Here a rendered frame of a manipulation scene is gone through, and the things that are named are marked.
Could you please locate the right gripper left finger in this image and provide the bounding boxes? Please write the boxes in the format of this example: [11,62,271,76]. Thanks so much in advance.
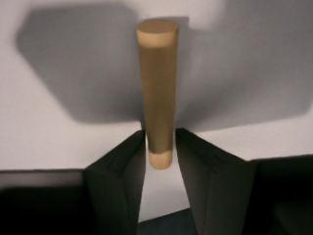
[0,129,146,235]

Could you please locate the tan cylindrical peg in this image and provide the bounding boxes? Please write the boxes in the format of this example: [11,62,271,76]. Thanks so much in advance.
[136,20,178,170]

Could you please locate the dark grey box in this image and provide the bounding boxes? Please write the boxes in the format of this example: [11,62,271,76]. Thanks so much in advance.
[136,208,199,235]

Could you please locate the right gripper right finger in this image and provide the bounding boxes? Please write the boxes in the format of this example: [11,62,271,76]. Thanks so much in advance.
[175,127,313,235]

